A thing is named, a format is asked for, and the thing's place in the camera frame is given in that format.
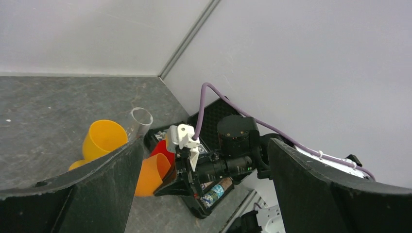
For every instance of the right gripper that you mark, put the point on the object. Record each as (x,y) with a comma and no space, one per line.
(188,181)

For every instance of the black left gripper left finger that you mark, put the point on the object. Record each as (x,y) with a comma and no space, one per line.
(93,198)

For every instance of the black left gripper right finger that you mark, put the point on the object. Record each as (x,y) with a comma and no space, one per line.
(317,198)

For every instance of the orange wine glass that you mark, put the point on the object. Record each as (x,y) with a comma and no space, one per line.
(153,171)

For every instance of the red wine glass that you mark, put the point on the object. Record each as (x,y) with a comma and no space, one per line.
(161,148)

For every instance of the yellow wine glass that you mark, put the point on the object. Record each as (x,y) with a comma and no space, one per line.
(103,136)

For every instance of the clear wine glass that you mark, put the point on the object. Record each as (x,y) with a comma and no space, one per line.
(139,123)

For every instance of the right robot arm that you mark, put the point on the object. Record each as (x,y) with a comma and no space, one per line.
(241,151)

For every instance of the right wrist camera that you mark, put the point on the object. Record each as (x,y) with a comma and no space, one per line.
(181,136)

